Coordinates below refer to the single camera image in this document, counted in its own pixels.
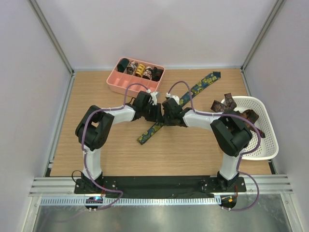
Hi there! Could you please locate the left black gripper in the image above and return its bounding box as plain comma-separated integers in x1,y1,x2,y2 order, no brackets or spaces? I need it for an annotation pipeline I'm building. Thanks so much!
142,102,164,123

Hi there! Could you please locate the blue yellow floral tie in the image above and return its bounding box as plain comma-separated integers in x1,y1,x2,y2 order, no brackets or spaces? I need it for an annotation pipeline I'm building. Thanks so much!
137,72,221,145

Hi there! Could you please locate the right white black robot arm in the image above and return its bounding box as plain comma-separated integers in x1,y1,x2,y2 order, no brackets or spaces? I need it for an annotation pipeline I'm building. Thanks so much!
162,97,253,191

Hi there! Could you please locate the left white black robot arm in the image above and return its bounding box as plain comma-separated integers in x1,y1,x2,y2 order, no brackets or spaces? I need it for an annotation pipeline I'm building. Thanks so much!
75,90,162,193

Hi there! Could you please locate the rolled tan floral tie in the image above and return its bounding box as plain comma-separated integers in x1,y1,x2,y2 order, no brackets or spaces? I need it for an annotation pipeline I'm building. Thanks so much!
142,66,153,80

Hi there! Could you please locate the rolled black patterned tie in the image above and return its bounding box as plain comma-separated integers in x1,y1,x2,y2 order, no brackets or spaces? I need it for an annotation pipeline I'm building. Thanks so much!
152,67,164,82

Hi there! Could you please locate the rolled yellow tie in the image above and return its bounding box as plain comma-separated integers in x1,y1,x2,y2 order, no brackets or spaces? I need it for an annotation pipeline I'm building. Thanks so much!
135,64,146,77

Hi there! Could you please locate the rolled brown patterned tie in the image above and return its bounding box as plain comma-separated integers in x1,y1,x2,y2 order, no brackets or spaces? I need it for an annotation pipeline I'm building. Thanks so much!
126,61,138,75

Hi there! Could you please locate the pink divided organizer box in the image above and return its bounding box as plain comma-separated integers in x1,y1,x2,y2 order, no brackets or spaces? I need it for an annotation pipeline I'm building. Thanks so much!
106,57,165,97

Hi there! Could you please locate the rolled dark green tie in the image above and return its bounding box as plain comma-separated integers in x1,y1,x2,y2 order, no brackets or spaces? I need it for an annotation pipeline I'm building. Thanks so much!
117,58,129,73

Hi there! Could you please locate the brown patterned tie pile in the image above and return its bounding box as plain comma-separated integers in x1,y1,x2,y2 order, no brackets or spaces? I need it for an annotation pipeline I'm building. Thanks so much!
211,93,259,124

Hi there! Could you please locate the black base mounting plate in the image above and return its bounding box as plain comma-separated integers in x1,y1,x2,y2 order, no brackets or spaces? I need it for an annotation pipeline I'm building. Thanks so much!
74,174,247,199

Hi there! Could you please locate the white perforated plastic basket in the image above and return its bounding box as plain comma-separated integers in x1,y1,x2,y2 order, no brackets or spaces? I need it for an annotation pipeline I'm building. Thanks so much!
233,96,279,161

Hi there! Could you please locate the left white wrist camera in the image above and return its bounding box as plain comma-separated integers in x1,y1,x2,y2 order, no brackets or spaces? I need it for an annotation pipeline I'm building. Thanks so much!
146,89,160,105

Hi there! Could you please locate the white slotted cable duct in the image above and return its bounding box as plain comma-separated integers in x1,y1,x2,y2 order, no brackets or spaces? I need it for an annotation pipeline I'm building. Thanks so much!
40,196,221,207

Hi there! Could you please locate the aluminium frame rail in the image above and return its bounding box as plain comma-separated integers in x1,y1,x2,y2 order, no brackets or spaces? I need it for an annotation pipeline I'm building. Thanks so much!
28,174,293,196

